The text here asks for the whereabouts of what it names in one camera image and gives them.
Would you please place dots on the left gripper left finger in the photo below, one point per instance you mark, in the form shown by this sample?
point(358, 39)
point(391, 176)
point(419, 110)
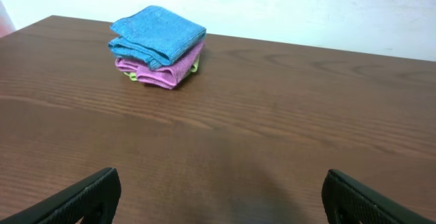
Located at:
point(92, 200)

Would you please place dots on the green folded cloth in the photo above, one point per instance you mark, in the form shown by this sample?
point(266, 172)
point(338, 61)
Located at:
point(169, 76)

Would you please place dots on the blue microfiber cloth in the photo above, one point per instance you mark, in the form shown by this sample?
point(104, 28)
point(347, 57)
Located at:
point(155, 35)

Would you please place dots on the purple folded cloth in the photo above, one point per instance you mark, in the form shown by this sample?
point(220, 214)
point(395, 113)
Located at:
point(190, 54)

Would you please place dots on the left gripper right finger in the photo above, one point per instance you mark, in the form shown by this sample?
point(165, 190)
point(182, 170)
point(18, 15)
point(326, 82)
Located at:
point(347, 201)

